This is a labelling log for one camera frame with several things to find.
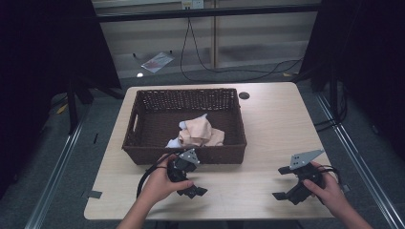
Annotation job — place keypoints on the white wall socket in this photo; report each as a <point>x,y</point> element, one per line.
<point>192,4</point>

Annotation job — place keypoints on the person's left hand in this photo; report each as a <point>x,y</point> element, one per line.
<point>159,184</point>

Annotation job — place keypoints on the black tape strip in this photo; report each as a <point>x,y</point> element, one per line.
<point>95,138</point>

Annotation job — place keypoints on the brown wicker basket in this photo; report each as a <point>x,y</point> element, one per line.
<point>159,120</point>

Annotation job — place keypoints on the yellow tape piece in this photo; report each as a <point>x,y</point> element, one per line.
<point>62,109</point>

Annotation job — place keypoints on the black table grommet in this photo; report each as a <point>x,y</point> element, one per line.
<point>244,95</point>

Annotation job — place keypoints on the metal floor rail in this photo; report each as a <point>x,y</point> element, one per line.
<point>359,171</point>
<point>54,184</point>

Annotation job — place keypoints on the white cloth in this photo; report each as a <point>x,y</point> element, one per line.
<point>173,143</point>

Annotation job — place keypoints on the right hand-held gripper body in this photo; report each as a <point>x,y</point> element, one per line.
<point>302,160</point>

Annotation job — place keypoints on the grey tape piece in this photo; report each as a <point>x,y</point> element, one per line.
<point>94,194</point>

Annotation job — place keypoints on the black horizontal bar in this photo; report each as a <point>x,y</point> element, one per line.
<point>207,12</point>

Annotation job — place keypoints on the paper sheet on floor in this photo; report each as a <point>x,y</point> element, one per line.
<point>157,62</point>

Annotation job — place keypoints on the black metal stand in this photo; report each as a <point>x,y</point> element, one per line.
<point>72,105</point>
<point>333,95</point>

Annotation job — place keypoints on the person's right hand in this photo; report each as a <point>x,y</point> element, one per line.
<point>331,194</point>

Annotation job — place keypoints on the peach cloth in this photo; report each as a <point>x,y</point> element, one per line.
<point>199,130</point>

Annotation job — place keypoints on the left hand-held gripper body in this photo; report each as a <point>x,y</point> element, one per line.
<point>186,165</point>

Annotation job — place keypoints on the black curtain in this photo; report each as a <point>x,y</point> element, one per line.
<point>366,63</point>
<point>47,47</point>

